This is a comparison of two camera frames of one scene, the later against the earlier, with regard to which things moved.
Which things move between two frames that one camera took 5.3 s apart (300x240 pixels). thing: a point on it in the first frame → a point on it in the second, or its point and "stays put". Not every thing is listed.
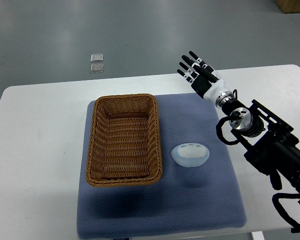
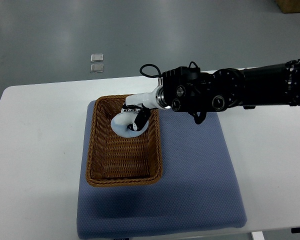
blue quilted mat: (198, 189) stays put
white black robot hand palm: (208, 90) → (155, 99)
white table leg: (258, 235) stays put
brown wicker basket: (124, 146) stays put
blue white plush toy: (190, 155) → (120, 122)
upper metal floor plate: (98, 57) stays put
